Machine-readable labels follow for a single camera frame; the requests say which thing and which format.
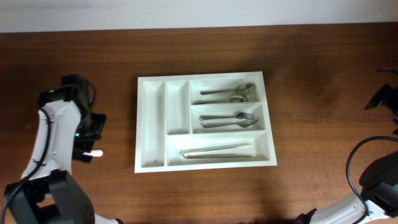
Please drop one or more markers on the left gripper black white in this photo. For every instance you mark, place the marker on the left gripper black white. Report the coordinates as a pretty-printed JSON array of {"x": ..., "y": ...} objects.
[{"x": 87, "y": 146}]

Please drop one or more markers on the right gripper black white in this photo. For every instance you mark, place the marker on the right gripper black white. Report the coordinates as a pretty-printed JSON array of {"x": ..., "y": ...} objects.
[{"x": 389, "y": 101}]

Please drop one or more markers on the pink plastic knife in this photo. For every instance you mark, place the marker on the pink plastic knife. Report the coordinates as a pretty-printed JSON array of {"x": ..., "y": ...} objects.
[{"x": 94, "y": 153}]

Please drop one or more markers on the large spoon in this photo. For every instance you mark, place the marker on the large spoon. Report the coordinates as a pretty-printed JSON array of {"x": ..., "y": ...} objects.
[
  {"x": 233, "y": 99},
  {"x": 240, "y": 89}
]

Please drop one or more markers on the metal fork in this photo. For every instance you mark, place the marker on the metal fork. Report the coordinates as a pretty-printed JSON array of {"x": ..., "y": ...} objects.
[
  {"x": 238, "y": 115},
  {"x": 243, "y": 124}
]

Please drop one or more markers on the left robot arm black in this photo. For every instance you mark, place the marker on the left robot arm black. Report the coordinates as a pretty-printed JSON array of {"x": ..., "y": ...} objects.
[{"x": 68, "y": 129}]

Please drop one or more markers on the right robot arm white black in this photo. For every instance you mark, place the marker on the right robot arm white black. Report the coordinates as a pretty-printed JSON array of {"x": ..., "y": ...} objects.
[{"x": 376, "y": 197}]

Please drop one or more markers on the white plastic cutlery tray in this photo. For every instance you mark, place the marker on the white plastic cutlery tray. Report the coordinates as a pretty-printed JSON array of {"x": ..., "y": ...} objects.
[{"x": 168, "y": 122}]

